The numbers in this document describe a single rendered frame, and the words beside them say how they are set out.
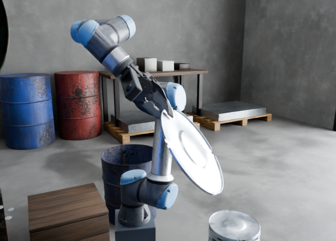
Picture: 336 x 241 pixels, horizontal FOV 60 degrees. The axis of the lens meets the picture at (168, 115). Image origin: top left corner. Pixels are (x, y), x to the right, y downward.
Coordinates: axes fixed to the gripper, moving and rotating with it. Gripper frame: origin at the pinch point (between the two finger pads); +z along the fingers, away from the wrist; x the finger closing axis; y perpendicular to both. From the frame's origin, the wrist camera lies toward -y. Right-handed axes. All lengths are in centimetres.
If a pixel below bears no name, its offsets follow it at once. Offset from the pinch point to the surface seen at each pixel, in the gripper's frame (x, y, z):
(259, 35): -97, 497, 47
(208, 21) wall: -48, 474, -38
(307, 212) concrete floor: 10, 129, 137
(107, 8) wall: 49, 361, -151
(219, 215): 43, 80, 72
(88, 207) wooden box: 87, 58, 11
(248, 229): 31, 67, 83
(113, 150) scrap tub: 84, 122, 0
